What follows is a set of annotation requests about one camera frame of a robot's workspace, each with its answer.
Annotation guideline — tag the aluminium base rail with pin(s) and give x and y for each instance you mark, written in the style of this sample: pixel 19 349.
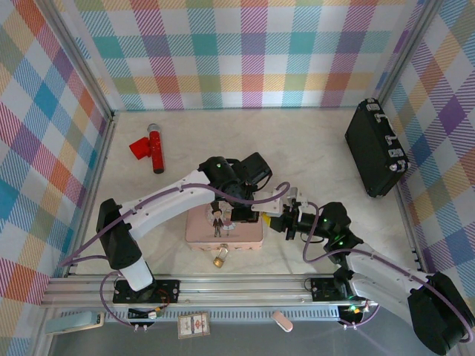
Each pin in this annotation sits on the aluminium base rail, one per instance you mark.
pixel 241 289

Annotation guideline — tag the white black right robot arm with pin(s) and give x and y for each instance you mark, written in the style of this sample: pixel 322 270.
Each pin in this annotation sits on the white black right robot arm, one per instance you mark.
pixel 382 274

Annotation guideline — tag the playing card box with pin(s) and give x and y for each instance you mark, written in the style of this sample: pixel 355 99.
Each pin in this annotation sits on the playing card box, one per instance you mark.
pixel 193 325

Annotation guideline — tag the red glitter toy microphone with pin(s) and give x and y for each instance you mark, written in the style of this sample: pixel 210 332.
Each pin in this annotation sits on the red glitter toy microphone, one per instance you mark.
pixel 156 152

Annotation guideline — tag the aluminium side floor rail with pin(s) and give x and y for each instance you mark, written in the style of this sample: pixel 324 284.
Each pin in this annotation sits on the aluminium side floor rail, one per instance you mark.
pixel 410 230
pixel 98 185

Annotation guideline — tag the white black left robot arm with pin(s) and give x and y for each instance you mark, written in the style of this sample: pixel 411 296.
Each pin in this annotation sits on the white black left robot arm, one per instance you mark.
pixel 167 200

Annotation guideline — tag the teal flat device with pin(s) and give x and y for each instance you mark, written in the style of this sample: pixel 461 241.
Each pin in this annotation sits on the teal flat device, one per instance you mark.
pixel 72 322

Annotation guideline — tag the pink cartoon couple tin box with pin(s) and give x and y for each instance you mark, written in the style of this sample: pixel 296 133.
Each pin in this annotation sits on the pink cartoon couple tin box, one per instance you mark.
pixel 245 233

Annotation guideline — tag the red plastic block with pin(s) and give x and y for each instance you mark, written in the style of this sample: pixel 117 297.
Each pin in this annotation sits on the red plastic block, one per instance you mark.
pixel 139 148

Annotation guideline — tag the black briefcase with metal clasps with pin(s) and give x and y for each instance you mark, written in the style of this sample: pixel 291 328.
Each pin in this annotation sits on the black briefcase with metal clasps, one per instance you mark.
pixel 371 148

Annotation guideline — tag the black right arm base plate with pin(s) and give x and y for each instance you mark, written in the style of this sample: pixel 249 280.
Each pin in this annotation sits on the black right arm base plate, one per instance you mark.
pixel 323 289

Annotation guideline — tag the small brass padlock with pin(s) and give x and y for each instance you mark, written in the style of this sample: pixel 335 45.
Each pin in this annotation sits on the small brass padlock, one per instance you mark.
pixel 219 259

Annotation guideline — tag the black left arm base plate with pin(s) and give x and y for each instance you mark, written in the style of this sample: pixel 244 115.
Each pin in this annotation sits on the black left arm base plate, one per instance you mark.
pixel 170 291

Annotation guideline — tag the aluminium corner post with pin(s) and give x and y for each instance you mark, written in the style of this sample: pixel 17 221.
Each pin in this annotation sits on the aluminium corner post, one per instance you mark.
pixel 408 52
pixel 78 63

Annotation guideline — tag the pink white eraser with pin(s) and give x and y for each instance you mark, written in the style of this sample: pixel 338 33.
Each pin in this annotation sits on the pink white eraser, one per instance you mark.
pixel 282 321

